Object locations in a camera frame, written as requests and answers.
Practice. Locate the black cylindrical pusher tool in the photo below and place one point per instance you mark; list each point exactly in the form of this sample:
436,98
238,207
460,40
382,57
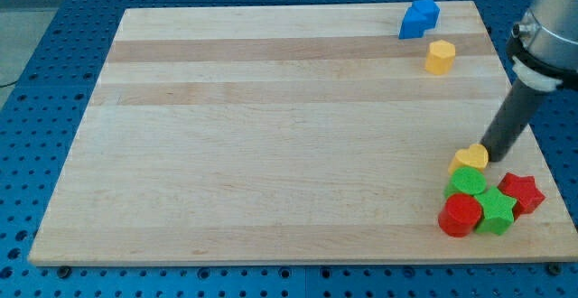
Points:
512,118

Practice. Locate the yellow heart block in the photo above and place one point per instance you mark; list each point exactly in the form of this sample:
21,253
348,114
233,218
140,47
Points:
475,156

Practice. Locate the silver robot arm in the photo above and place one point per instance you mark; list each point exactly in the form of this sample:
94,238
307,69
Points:
542,47

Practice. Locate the red star block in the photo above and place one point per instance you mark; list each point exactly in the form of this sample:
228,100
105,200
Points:
524,190

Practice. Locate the yellow hexagon block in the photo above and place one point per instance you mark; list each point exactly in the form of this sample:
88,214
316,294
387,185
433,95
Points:
440,57

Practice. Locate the green cylinder block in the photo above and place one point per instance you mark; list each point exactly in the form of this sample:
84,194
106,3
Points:
466,180

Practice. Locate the green star block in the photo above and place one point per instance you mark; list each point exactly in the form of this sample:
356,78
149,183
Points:
497,211

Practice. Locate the red cylinder block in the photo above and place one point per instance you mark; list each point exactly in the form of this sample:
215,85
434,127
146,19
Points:
460,215

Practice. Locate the blue angular block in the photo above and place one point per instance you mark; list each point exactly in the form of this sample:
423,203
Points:
422,15

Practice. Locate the wooden board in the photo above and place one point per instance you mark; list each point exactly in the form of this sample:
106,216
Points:
287,135

